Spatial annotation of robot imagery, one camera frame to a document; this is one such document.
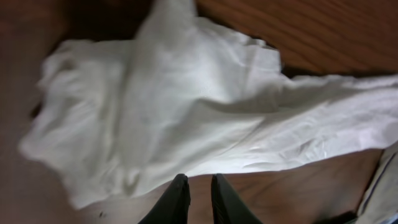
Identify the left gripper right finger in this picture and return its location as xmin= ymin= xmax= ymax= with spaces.
xmin=211 ymin=174 xmax=262 ymax=224

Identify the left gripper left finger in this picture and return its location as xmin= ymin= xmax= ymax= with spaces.
xmin=139 ymin=174 xmax=191 ymax=224

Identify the white t-shirt black print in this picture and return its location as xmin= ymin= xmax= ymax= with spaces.
xmin=20 ymin=1 xmax=397 ymax=208

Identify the grey-beige shirt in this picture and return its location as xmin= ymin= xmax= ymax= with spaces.
xmin=356 ymin=149 xmax=397 ymax=224

